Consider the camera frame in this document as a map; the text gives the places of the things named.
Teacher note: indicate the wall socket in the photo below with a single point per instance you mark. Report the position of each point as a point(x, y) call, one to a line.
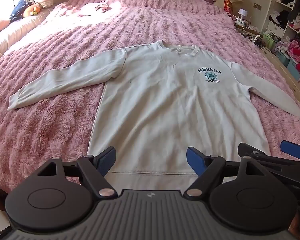
point(257, 6)

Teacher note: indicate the pink gloves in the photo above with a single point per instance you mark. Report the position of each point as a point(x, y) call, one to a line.
point(101, 6)

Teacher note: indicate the red snack bag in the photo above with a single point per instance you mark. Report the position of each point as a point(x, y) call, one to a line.
point(228, 6)

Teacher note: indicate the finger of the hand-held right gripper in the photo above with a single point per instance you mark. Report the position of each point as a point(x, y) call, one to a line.
point(247, 148)
point(293, 149)

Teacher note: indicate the white table lamp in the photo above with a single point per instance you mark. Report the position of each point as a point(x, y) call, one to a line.
point(243, 12)

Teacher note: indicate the pile of pink clothes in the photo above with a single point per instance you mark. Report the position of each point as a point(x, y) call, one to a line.
point(296, 50)

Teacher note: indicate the pink fluffy blanket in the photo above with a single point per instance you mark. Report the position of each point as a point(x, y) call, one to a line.
point(52, 117)

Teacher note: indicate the cream quilt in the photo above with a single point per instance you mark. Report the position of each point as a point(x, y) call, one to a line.
point(12, 33)

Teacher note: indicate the orange plush toy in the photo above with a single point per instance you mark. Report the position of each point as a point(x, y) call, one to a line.
point(31, 10)

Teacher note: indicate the green storage bin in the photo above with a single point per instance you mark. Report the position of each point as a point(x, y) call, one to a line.
point(268, 41)

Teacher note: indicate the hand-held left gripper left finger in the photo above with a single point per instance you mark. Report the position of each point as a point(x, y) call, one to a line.
point(107, 160)

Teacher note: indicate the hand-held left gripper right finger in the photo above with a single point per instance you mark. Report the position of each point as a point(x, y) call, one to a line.
point(196, 158)

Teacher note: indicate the white power strip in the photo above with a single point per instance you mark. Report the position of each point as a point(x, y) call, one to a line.
point(241, 22)

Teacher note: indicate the white printed sweatshirt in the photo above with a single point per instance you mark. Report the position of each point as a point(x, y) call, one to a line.
point(152, 100)

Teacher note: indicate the white shelving unit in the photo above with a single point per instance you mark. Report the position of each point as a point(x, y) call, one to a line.
point(281, 27)

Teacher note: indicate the wooden bedside table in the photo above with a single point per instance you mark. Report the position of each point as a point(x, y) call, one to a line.
point(253, 28)

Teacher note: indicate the wooden bed frame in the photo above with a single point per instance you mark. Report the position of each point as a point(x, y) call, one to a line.
point(290, 77)

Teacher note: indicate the navy floral pillow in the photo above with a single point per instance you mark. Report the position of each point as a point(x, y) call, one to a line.
point(20, 7)

